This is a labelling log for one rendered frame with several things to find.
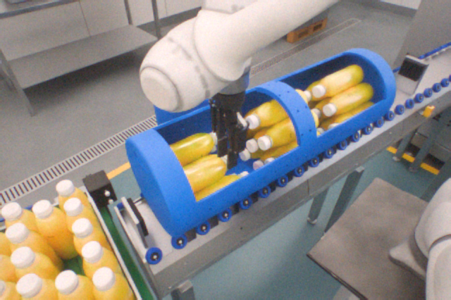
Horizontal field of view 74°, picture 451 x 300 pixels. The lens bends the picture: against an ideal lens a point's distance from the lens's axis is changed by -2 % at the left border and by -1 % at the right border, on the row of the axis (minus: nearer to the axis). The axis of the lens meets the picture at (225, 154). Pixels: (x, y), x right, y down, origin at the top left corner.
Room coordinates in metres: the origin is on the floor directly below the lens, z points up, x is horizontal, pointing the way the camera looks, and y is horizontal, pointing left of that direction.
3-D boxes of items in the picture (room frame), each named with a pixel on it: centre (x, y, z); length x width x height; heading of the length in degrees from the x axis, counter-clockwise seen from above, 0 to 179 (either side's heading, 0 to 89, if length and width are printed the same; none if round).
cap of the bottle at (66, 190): (0.50, 0.41, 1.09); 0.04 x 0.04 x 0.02
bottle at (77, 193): (0.50, 0.41, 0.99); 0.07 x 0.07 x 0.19
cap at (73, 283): (0.25, 0.32, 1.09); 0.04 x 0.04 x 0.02
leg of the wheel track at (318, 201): (1.13, -0.57, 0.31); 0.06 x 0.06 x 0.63; 35
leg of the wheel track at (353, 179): (1.02, -0.65, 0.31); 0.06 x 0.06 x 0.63; 35
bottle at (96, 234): (0.38, 0.33, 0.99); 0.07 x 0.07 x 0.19
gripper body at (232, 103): (0.57, -0.01, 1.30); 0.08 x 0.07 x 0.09; 35
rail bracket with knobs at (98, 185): (0.60, 0.39, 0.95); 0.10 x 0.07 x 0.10; 35
